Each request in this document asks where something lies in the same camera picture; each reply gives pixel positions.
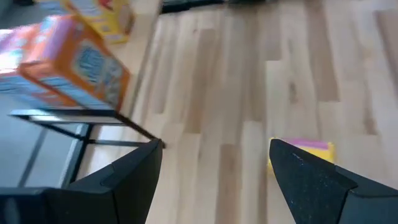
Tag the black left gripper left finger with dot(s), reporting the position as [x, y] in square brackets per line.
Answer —
[136, 180]

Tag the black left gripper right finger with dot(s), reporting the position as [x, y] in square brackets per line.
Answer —
[308, 186]

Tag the yellow Corn Pops cereal box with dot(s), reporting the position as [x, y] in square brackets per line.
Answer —
[105, 21]
[314, 147]

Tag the black-framed wooden shelf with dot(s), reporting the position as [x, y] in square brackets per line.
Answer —
[62, 116]

